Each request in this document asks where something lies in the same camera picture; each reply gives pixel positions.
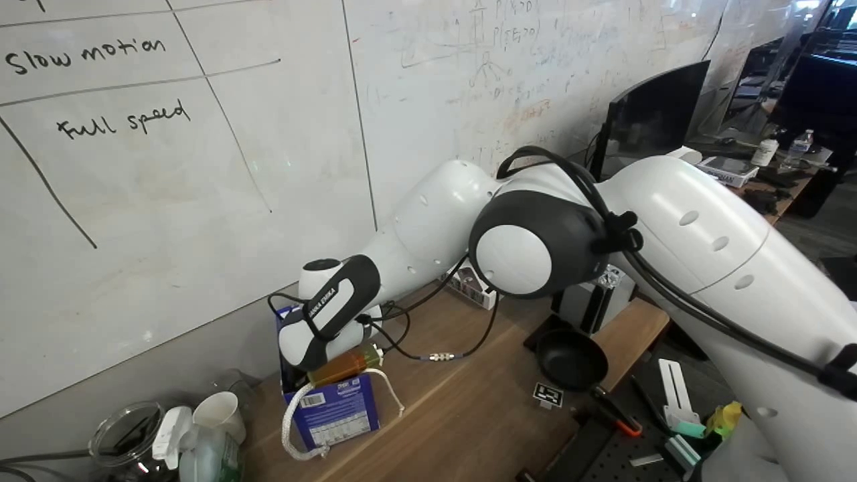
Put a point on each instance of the blue Oreo carton box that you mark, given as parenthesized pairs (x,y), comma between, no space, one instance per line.
(331,413)

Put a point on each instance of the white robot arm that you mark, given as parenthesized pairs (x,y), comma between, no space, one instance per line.
(769,318)

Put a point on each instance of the white small product box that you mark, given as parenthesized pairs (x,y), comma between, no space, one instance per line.
(473,286)

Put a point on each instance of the black frying pan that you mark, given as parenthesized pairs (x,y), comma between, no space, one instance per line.
(570,360)

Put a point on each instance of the black white fiducial marker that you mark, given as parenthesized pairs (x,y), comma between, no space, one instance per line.
(546,396)

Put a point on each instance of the orange black clamp tool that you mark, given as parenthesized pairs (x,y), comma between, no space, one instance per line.
(624,420)

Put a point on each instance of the white paper cup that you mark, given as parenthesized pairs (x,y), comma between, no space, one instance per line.
(221,411)

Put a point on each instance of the green spray bottle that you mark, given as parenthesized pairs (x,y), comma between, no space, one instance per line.
(210,455)

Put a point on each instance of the glass jar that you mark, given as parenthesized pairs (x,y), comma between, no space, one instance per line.
(120,445)

